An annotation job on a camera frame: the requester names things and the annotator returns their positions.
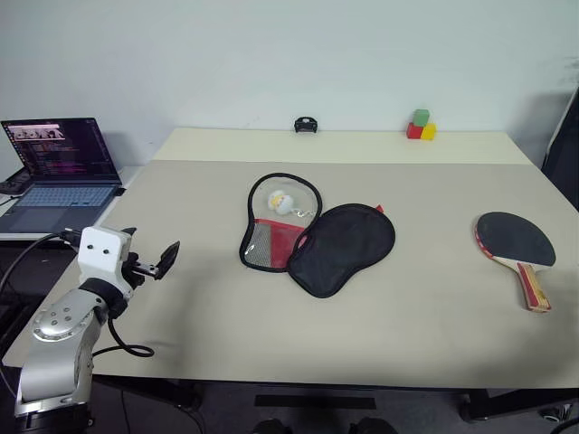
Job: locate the black game controller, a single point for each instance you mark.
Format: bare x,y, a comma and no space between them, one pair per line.
13,185

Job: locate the red cube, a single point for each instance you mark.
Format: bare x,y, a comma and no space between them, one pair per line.
414,131

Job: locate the black red table tennis paddle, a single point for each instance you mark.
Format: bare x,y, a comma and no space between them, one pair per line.
515,239

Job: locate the black paddle case clear window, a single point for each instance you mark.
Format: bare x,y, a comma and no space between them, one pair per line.
339,253

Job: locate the black table frame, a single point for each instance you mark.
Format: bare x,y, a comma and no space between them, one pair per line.
497,400

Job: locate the black chair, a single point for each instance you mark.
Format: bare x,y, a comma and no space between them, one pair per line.
563,153

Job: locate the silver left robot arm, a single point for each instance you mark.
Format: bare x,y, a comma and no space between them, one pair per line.
54,325

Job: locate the green cube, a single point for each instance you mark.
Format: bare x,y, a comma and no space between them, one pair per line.
421,117

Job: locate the small black clip object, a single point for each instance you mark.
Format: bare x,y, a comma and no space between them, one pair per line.
306,125

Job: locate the open dark laptop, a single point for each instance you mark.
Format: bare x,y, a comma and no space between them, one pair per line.
59,181

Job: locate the yellow cube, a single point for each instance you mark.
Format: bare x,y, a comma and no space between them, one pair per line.
429,132

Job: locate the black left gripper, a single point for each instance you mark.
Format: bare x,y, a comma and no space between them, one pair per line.
142,271

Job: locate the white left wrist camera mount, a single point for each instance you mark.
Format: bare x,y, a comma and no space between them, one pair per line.
101,253

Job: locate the small black usb dongle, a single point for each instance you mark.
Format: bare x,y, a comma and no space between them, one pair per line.
119,192

